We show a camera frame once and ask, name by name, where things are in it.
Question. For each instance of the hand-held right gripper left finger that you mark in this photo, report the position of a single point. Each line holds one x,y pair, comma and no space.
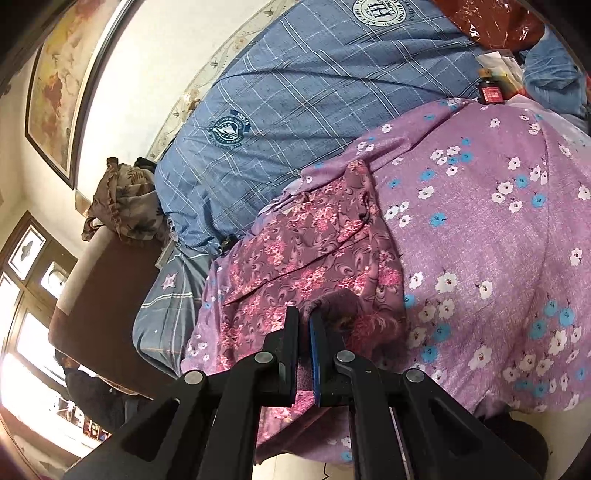
292,360

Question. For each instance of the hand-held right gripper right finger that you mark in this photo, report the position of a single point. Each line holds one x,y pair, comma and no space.
316,364

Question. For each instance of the pink floral garment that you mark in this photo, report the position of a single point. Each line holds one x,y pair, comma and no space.
314,258

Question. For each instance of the small black object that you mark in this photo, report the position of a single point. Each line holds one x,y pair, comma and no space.
227,243

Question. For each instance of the blue star print bed sheet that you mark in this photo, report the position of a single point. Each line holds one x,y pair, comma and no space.
161,314

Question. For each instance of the brown headboard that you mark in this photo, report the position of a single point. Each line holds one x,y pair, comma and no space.
106,314

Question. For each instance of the dark clothing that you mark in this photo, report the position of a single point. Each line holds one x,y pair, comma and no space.
97,392

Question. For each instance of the purple floral blanket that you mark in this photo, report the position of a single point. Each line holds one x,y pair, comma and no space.
485,230

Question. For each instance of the brown ruffled cloth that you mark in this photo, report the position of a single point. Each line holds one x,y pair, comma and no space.
124,203

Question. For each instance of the blue plaid quilt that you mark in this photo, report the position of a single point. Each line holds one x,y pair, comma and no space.
300,92

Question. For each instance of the wooden window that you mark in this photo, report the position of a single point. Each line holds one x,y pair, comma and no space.
27,295

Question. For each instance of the red label bottle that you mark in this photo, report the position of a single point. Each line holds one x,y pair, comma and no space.
490,92

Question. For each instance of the blue denim cloth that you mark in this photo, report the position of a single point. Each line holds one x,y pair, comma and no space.
554,74

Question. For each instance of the red plastic bag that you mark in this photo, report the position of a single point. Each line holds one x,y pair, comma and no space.
489,23

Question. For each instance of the framed wall picture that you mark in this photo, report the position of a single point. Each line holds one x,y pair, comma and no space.
60,92

